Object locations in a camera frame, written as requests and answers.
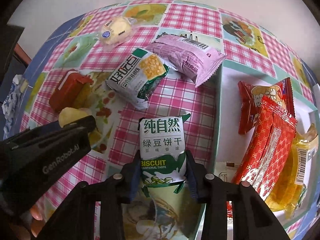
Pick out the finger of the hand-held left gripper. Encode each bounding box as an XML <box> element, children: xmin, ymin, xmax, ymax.
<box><xmin>54</xmin><ymin>115</ymin><xmax>97</xmax><ymax>131</ymax></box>

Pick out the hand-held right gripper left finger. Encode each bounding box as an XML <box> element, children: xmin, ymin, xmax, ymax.
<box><xmin>37</xmin><ymin>150</ymin><xmax>143</xmax><ymax>240</ymax></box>

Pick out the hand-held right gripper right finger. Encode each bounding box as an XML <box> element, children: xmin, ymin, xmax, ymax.
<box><xmin>185</xmin><ymin>151</ymin><xmax>290</xmax><ymax>240</ymax></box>

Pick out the plain red snack packet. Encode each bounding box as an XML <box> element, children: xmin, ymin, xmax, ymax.
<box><xmin>49</xmin><ymin>69</ymin><xmax>94</xmax><ymax>113</ymax></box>

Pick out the green white biscuit packet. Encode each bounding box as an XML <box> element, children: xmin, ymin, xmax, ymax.
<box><xmin>139</xmin><ymin>114</ymin><xmax>190</xmax><ymax>194</ymax></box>

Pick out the green white corn snack packet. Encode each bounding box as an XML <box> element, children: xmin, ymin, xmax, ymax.
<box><xmin>106</xmin><ymin>48</ymin><xmax>170</xmax><ymax>110</ymax></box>

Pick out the white tray with green rim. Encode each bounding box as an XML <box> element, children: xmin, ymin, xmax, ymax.
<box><xmin>200</xmin><ymin>62</ymin><xmax>320</xmax><ymax>240</ymax></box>

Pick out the red patterned snack packet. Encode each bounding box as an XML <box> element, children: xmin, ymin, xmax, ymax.
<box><xmin>231</xmin><ymin>96</ymin><xmax>298</xmax><ymax>203</ymax></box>

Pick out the yellow cake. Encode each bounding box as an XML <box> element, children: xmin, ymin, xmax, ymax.
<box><xmin>265</xmin><ymin>124</ymin><xmax>319</xmax><ymax>218</ymax></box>

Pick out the yellow bun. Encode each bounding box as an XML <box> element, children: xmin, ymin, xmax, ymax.
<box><xmin>96</xmin><ymin>16</ymin><xmax>140</xmax><ymax>48</ymax></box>

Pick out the small red snack packet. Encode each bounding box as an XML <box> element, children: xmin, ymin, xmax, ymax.
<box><xmin>237</xmin><ymin>77</ymin><xmax>297</xmax><ymax>135</ymax></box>

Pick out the pink snack packet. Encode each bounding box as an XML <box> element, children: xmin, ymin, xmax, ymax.
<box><xmin>145</xmin><ymin>35</ymin><xmax>225</xmax><ymax>88</ymax></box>

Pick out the person's left hand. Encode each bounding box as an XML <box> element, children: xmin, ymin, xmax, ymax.
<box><xmin>5</xmin><ymin>204</ymin><xmax>48</xmax><ymax>240</ymax></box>

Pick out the crumpled blue white wrapper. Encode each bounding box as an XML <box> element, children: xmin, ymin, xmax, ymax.
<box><xmin>1</xmin><ymin>74</ymin><xmax>28</xmax><ymax>133</ymax></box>

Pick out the blue tablecloth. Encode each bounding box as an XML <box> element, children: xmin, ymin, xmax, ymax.
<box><xmin>25</xmin><ymin>22</ymin><xmax>75</xmax><ymax>63</ymax></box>

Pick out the reddish board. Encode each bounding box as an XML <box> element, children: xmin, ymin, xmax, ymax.
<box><xmin>14</xmin><ymin>42</ymin><xmax>33</xmax><ymax>67</ymax></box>

